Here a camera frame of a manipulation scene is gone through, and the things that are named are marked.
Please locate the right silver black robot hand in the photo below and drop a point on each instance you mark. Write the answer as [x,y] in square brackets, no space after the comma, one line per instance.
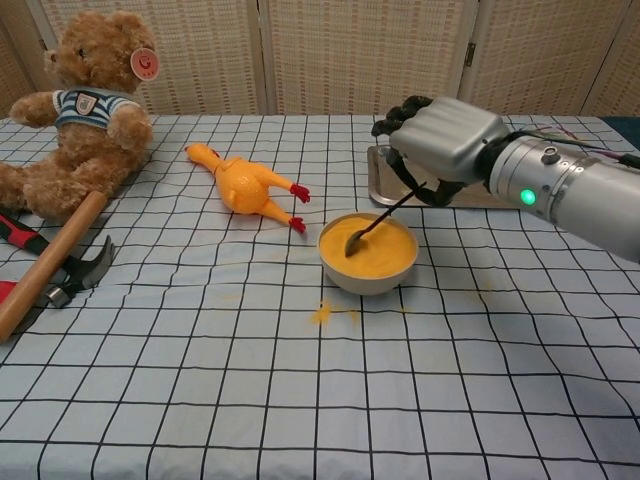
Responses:
[450,140]

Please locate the black spoon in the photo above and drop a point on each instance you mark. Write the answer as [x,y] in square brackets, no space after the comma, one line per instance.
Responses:
[356,240]

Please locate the rectangular stainless steel tray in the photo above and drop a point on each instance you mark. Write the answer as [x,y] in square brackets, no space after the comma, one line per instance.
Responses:
[381,180]

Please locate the bowl of yellow powder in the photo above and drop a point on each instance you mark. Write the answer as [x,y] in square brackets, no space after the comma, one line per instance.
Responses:
[385,250]

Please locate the metal screen hinge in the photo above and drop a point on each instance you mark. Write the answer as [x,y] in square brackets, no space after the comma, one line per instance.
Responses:
[470,53]

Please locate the beige woven folding screen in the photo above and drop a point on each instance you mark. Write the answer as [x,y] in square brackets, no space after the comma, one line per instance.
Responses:
[350,55]

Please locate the dark blue padded table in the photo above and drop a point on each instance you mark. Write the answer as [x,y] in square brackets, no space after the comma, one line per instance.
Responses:
[622,130]

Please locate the yellow rubber chicken toy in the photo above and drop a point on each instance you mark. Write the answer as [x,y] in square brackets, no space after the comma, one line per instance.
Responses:
[242,187]

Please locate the light blue checked tablecloth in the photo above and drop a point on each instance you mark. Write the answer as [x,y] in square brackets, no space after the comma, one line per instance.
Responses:
[300,390]

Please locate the brown teddy bear striped shirt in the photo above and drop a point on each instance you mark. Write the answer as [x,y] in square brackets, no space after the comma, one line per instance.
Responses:
[90,150]

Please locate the red plastic disc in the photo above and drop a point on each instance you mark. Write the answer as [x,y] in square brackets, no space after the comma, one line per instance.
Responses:
[6,292]

